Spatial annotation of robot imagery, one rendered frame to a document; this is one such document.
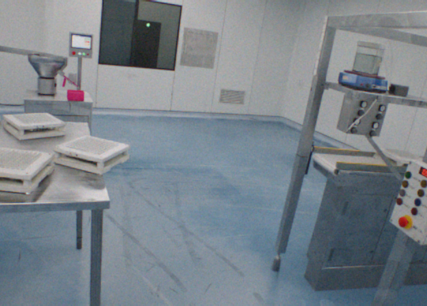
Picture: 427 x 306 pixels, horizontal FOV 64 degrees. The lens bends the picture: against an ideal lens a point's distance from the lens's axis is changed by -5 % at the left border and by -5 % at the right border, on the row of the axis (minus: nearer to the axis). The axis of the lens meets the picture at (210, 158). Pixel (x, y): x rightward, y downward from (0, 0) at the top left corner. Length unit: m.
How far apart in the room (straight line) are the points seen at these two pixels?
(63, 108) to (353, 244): 2.75
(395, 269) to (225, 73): 6.00
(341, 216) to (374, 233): 0.31
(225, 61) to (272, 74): 1.14
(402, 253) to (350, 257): 0.99
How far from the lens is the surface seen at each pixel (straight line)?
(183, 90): 6.89
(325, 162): 2.20
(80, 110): 3.65
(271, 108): 7.90
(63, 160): 1.62
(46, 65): 3.72
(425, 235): 1.44
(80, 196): 1.35
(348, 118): 2.01
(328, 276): 2.58
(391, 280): 1.66
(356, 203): 2.35
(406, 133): 5.92
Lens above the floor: 1.47
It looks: 18 degrees down
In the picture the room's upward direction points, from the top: 8 degrees clockwise
